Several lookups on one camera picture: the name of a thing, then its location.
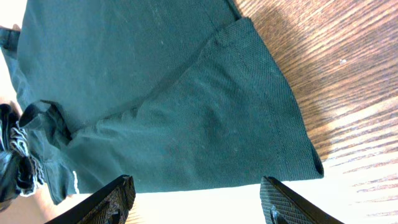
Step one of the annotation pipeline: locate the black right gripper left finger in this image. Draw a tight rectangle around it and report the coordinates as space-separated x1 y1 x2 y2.
46 175 136 224

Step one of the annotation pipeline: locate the folded black grey-trimmed garment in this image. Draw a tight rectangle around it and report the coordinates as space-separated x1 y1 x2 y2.
1 104 45 203

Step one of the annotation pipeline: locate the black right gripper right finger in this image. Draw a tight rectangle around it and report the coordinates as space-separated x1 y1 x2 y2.
260 177 343 224

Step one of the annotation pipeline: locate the dark green polo shirt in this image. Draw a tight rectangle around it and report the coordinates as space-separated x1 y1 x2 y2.
1 0 324 204

